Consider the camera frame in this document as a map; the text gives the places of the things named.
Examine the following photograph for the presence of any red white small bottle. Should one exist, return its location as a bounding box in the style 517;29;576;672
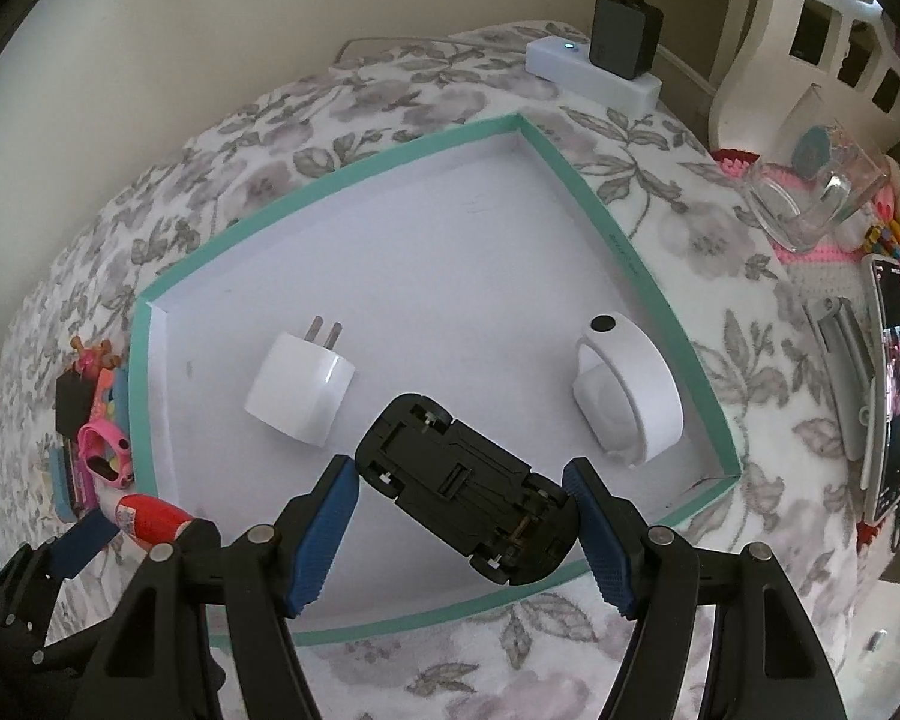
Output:
98;489;193;546

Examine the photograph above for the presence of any red and blue block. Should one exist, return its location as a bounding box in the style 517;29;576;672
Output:
48;445;77;523

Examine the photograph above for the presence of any pink kids watch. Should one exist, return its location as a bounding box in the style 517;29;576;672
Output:
77;419;134;489

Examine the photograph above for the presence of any white smart watch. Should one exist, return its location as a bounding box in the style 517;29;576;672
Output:
572;314;685;466

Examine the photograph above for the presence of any white power adapter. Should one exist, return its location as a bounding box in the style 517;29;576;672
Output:
245;316;356;447

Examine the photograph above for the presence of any black toy car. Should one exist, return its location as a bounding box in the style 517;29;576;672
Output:
356;394;580;585

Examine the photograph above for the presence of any magenta comb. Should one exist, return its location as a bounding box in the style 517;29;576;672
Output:
74;458;98;512

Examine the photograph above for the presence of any floral blanket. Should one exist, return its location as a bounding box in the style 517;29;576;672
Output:
0;19;900;720

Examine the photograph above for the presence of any black square box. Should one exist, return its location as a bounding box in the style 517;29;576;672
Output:
55;369;97;440

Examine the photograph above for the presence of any grey metal phone stand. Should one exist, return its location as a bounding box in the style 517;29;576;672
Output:
806;298;875;461

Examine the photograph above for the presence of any pink haired doll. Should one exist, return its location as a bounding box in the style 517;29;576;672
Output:
71;337;121;380

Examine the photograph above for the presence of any smartphone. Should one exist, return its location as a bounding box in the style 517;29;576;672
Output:
862;255;900;527

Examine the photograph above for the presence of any white tray with teal rim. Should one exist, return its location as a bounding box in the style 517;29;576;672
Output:
128;109;745;649

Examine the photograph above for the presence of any clear glass mug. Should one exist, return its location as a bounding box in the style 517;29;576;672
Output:
743;122;889;254

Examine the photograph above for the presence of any white plastic chair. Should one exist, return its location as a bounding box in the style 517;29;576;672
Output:
709;0;900;154

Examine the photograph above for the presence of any white power strip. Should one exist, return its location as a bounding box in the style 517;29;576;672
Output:
525;36;662;119

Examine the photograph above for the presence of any black charger plug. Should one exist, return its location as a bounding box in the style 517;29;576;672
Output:
589;0;663;80

